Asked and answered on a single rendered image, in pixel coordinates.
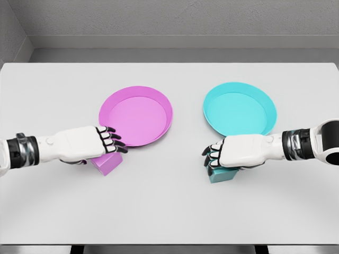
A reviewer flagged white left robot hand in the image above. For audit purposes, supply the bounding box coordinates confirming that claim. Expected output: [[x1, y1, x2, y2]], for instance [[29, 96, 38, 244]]
[[54, 125, 129, 166]]

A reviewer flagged pink cube block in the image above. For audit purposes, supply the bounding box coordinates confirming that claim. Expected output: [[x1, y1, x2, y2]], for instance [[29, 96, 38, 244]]
[[91, 152, 123, 176]]

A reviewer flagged pink round plate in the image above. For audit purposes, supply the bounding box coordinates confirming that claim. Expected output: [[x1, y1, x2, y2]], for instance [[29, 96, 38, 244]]
[[98, 85, 174, 147]]

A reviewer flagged teal cube block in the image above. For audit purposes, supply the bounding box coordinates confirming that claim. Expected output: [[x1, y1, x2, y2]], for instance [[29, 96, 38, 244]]
[[207, 167, 238, 184]]

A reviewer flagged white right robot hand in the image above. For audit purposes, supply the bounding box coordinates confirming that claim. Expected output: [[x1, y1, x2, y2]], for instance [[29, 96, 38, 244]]
[[201, 134, 268, 177]]

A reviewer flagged cyan round plate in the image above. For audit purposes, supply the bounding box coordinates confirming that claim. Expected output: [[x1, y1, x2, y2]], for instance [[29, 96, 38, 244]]
[[202, 81, 278, 138]]

